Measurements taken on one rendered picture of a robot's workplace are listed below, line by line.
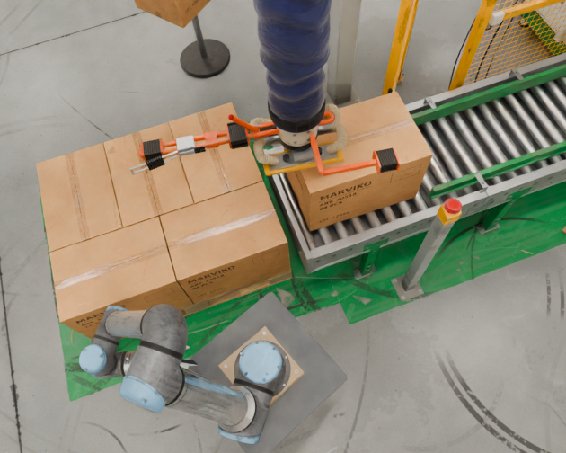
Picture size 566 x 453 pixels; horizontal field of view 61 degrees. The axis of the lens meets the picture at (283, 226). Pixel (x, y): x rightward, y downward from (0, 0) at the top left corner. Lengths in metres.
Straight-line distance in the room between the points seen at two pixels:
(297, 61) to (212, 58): 2.44
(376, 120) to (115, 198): 1.46
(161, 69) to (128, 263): 1.95
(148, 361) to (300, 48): 1.00
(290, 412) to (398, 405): 0.94
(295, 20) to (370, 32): 2.72
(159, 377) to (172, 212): 1.52
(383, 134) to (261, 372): 1.23
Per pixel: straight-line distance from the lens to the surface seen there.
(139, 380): 1.24
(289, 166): 2.02
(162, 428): 2.91
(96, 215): 2.78
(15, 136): 4.12
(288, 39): 1.54
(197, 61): 4.02
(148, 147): 2.02
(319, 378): 2.07
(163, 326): 1.26
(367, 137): 2.31
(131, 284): 2.54
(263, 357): 1.75
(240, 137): 1.97
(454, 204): 2.08
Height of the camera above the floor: 2.80
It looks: 64 degrees down
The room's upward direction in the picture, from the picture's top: 7 degrees counter-clockwise
